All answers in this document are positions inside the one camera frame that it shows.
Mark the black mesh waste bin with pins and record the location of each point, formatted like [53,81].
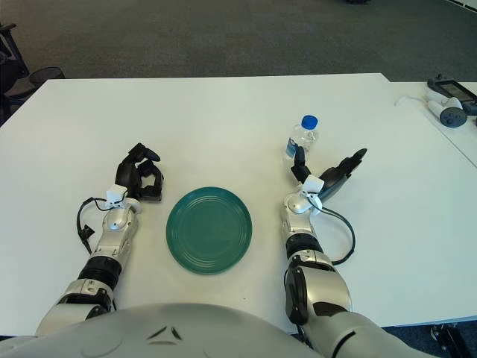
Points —
[47,74]

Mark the clear bottle with blue cap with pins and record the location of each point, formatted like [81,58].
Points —
[307,134]

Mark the green ribbed plate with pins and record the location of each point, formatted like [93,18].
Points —
[208,231]

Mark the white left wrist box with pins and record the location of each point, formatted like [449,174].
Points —
[116,194]

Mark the grey robot torso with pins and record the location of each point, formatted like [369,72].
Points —
[167,335]

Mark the grey handheld screen controller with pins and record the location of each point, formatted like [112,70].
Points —
[452,89]

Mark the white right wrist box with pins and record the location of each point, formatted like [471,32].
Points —
[313,185]

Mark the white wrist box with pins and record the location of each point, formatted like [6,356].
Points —
[313,185]
[116,194]

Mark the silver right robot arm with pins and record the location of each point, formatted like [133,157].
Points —
[324,287]

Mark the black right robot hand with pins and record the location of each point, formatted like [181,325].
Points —
[333,179]

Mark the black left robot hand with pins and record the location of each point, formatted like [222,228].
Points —
[124,173]

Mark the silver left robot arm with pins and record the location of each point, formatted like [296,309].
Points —
[115,222]

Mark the black office chair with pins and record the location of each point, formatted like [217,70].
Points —
[11,71]

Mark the black table leg with caster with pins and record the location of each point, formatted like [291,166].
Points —
[445,337]

